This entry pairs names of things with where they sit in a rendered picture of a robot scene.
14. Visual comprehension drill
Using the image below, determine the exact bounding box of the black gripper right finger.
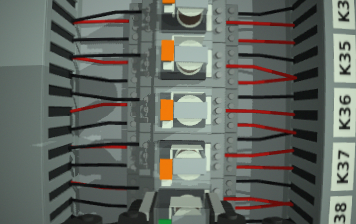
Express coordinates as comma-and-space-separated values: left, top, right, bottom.
205, 193, 295, 224

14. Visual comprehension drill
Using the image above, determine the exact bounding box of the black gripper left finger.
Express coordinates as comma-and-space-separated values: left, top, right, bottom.
61, 192, 158, 224

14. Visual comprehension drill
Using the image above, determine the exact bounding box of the grey relay panel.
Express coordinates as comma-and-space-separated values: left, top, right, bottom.
0, 0, 356, 224

